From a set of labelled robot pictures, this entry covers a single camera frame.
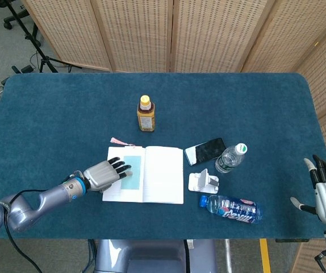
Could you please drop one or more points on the blue bookmark with pink tassel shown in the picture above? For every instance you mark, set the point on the blue bookmark with pink tassel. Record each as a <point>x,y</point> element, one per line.
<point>133,173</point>

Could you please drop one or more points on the yellow floor tape strip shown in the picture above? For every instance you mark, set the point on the yellow floor tape strip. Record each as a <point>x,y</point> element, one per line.
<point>265,256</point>

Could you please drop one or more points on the grey-blue robot torso base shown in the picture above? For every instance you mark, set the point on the grey-blue robot torso base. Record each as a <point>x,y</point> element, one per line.
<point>151,256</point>

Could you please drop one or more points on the open white lined notebook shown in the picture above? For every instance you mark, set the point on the open white lined notebook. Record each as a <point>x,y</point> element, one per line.
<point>163,176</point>

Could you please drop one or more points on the blue Pepsi bottle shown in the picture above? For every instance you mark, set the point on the blue Pepsi bottle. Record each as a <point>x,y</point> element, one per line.
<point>234,210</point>

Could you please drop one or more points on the black power adapter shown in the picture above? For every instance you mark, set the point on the black power adapter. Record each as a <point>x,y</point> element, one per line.
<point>26,68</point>

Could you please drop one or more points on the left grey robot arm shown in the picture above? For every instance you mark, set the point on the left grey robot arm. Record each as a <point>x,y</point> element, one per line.
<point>49,196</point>

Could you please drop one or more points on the black smartphone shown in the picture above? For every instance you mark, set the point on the black smartphone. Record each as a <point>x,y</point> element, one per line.
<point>208,150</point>

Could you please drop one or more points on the white folding phone stand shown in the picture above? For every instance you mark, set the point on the white folding phone stand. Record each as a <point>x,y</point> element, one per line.
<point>201,182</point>

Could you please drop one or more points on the clear water bottle green-white cap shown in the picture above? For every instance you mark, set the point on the clear water bottle green-white cap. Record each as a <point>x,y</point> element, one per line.
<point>229,159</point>

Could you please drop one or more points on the woven wooden folding screen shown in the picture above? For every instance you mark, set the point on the woven wooden folding screen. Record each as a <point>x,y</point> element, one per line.
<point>214,34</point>

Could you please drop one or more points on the yellow-capped tea bottle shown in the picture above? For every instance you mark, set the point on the yellow-capped tea bottle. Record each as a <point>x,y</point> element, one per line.
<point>146,119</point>

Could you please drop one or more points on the black office chair base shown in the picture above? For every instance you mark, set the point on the black office chair base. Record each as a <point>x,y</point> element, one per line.
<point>15,17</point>

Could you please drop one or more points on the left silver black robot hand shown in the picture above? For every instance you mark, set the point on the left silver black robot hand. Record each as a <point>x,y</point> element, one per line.
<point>99,176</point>

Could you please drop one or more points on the dark blue table mat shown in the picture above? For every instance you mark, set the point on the dark blue table mat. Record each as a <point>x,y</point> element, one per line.
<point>66,108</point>

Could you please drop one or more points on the black tripod stand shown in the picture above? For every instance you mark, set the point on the black tripod stand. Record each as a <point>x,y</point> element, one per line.
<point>28,37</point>

